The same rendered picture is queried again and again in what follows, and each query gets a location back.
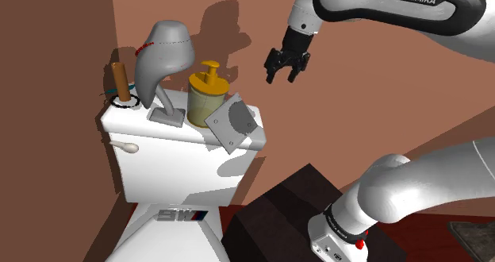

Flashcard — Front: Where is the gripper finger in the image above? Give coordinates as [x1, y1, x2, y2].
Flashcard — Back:
[287, 52, 311, 83]
[263, 48, 286, 85]

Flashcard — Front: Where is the grey square plate with disc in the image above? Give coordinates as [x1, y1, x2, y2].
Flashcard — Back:
[203, 92, 264, 156]

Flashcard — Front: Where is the white toilet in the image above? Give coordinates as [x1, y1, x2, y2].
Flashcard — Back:
[95, 88, 268, 262]

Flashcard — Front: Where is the brown rod on black ring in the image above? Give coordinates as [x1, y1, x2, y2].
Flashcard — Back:
[99, 61, 141, 110]

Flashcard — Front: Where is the yellow soap dispenser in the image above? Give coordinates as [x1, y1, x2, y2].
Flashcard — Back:
[186, 60, 230, 129]

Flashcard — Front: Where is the grey head-shaped stand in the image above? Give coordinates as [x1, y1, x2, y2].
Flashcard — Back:
[133, 20, 196, 129]

